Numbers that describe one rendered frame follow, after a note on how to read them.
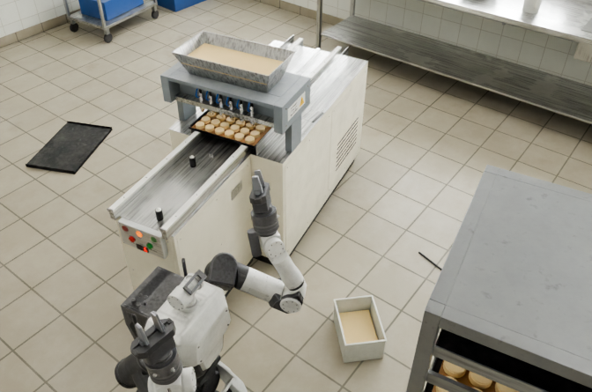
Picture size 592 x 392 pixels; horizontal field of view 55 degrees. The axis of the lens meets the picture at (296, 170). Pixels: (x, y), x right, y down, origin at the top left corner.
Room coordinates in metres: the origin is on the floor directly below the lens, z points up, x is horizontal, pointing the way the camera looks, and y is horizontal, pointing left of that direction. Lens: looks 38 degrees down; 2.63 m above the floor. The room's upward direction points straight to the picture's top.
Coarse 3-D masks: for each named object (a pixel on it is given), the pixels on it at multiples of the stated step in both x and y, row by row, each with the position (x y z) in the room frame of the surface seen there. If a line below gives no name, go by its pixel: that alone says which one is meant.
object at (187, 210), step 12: (336, 48) 3.55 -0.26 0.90; (324, 60) 3.38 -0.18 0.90; (312, 72) 3.21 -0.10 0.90; (312, 84) 3.15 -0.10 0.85; (240, 156) 2.36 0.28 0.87; (228, 168) 2.25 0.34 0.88; (216, 180) 2.15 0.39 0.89; (204, 192) 2.05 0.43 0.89; (192, 204) 1.96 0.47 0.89; (180, 216) 1.87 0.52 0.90; (168, 228) 1.80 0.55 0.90
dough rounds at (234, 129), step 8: (208, 112) 2.70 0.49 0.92; (216, 112) 2.72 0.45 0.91; (200, 120) 2.65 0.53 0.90; (208, 120) 2.62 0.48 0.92; (216, 120) 2.62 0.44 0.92; (224, 120) 2.65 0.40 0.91; (200, 128) 2.56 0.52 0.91; (208, 128) 2.54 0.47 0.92; (216, 128) 2.54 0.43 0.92; (224, 128) 2.56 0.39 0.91; (232, 128) 2.55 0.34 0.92; (240, 128) 2.58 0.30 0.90; (248, 128) 2.56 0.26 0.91; (256, 128) 2.55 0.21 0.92; (264, 128) 2.55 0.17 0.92; (224, 136) 2.50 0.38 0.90; (232, 136) 2.49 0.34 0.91; (240, 136) 2.47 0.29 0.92; (248, 136) 2.47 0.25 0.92; (256, 136) 2.48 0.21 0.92
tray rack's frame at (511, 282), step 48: (480, 192) 0.96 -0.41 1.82; (528, 192) 0.96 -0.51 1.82; (576, 192) 0.96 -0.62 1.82; (480, 240) 0.81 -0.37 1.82; (528, 240) 0.81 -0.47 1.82; (576, 240) 0.81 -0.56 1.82; (480, 288) 0.69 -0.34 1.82; (528, 288) 0.69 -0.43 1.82; (576, 288) 0.69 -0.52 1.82; (480, 336) 0.59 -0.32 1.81; (528, 336) 0.59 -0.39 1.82; (576, 336) 0.59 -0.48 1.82
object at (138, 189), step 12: (288, 48) 3.54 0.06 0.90; (180, 144) 2.42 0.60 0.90; (192, 144) 2.47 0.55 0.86; (168, 156) 2.32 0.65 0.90; (180, 156) 2.37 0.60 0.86; (156, 168) 2.22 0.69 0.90; (168, 168) 2.28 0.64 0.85; (144, 180) 2.13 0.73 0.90; (156, 180) 2.18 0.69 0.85; (132, 192) 2.03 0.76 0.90; (144, 192) 2.10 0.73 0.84; (120, 204) 1.95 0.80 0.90
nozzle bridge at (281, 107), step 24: (168, 72) 2.68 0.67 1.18; (288, 72) 2.69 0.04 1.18; (168, 96) 2.64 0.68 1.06; (192, 96) 2.66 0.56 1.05; (240, 96) 2.44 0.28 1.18; (264, 96) 2.44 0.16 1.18; (288, 96) 2.45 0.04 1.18; (264, 120) 2.43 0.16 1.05; (288, 120) 2.40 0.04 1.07; (288, 144) 2.45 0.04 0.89
